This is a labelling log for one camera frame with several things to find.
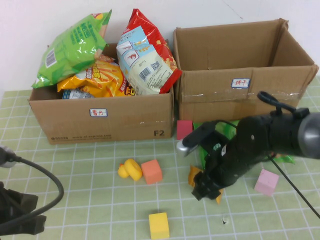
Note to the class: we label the green chip bag with barcode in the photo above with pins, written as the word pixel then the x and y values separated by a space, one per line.
pixel 72 50

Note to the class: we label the small yellow snack packet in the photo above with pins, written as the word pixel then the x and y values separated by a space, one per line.
pixel 193 175

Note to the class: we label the orange yellow fries snack bag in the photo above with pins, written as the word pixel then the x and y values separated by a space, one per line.
pixel 105 80

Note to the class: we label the yellow foam cube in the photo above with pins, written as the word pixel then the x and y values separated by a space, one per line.
pixel 159 226

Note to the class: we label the cardboard box with F2 print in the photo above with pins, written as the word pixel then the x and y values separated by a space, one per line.
pixel 125 122

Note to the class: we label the taped open cardboard box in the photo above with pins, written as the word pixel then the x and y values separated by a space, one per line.
pixel 212 105

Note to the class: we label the green grid tablecloth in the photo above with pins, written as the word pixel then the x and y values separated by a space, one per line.
pixel 100 200

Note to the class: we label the green Lay's cucumber chip bag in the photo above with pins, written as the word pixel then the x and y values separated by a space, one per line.
pixel 225 133

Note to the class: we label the magenta foam cube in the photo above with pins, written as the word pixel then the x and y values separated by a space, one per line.
pixel 184 130

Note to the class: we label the white label with red writing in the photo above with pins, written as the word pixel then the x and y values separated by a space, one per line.
pixel 240 83
pixel 98 112

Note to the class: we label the yellow rubber duck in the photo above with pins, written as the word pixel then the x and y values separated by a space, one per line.
pixel 131 170

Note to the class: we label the orange foam cube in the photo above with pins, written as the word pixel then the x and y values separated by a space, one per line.
pixel 151 172

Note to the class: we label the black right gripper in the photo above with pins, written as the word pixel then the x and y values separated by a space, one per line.
pixel 226 166

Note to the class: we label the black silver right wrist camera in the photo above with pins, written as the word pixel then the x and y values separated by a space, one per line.
pixel 197 138

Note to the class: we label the blue white snack bag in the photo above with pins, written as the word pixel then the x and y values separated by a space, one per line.
pixel 75 94

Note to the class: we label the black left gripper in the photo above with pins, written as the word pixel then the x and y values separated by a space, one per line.
pixel 17 202

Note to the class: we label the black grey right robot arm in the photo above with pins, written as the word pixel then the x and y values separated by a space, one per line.
pixel 275 132

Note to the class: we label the light pink foam cube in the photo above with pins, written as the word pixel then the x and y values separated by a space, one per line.
pixel 266 182

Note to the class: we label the red shrimp cracker bag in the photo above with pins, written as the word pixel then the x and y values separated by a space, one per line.
pixel 150 75

